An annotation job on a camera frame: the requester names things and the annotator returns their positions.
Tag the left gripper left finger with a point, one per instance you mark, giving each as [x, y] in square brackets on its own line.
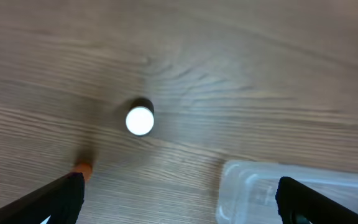
[57, 202]

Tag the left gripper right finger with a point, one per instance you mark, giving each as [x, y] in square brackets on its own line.
[298, 204]

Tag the orange tube white cap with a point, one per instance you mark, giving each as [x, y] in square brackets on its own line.
[85, 168]

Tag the dark bottle white cap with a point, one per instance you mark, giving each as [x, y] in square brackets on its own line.
[140, 118]

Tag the clear plastic container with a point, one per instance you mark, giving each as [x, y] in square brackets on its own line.
[247, 189]

